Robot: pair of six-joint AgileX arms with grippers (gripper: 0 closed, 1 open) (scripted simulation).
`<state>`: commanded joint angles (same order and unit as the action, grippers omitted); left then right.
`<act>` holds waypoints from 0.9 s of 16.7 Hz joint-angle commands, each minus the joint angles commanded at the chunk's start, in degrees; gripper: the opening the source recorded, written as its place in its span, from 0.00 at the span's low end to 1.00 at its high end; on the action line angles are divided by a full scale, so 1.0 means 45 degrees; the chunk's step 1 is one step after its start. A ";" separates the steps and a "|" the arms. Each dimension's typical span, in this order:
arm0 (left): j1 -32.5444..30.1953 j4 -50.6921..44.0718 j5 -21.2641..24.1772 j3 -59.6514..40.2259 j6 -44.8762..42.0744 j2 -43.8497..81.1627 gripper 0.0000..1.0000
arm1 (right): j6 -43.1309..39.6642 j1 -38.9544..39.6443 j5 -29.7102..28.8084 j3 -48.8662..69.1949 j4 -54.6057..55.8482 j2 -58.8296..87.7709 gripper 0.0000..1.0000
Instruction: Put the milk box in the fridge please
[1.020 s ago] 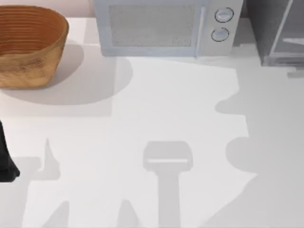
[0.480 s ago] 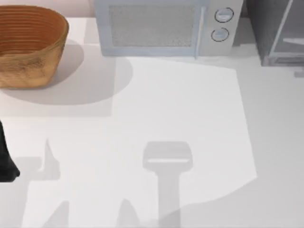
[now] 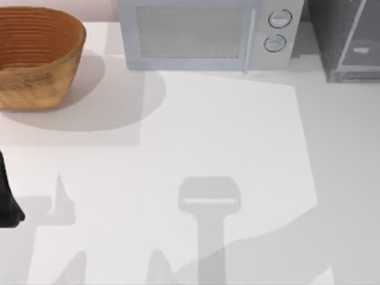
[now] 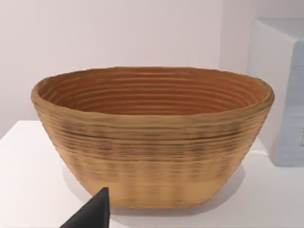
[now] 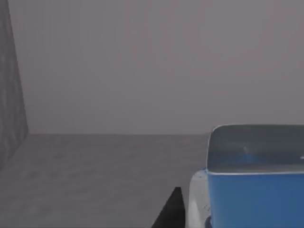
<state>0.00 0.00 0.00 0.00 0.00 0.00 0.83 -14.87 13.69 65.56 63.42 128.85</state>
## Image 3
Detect microwave door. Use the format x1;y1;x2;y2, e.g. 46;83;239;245
116;0;262;72

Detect microwave knob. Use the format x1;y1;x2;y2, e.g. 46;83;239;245
268;8;293;29
263;33;287;53

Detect pale microwave oven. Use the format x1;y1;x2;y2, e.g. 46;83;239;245
116;0;305;75

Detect brown woven basket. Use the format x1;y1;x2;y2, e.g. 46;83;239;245
0;6;87;113

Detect grey cabinet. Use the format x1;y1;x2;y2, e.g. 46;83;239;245
308;0;380;84

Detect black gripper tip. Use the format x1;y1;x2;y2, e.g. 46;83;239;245
0;150;26;229

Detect microwave door handle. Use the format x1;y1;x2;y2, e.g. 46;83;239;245
243;8;257;75

